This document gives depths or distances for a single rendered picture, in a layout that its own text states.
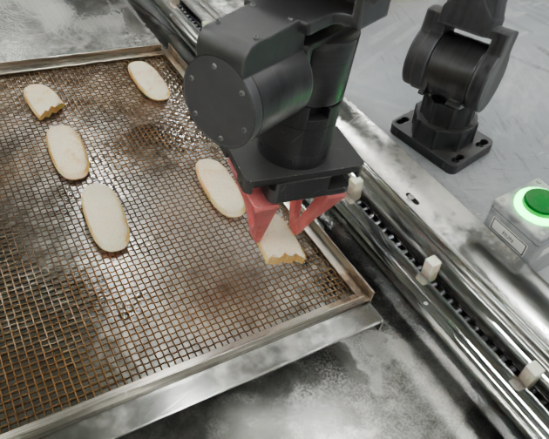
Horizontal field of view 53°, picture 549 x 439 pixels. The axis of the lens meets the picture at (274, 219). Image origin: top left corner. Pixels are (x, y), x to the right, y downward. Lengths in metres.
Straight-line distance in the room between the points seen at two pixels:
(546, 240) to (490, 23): 0.25
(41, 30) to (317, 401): 0.65
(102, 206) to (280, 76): 0.29
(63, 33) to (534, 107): 0.71
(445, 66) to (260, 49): 0.41
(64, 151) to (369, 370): 0.40
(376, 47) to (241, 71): 0.71
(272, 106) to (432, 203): 0.38
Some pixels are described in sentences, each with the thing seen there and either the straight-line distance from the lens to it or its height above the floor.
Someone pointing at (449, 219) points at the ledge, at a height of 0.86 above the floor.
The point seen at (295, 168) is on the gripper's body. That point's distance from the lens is 0.42.
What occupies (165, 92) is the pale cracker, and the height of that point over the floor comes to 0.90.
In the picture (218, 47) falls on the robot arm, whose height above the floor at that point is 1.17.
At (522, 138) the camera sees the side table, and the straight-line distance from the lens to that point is 0.87.
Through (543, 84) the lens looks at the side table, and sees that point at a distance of 0.99.
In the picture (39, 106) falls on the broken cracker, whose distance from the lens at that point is 0.72.
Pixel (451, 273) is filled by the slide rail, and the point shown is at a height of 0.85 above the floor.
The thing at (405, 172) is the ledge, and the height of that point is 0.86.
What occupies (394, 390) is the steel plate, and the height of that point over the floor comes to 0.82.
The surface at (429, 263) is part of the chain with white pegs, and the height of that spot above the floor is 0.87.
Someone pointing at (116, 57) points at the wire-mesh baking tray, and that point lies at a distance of 0.84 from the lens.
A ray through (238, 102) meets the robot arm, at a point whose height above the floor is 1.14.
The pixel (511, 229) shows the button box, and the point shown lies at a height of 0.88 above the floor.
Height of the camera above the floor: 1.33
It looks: 49 degrees down
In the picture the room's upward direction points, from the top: straight up
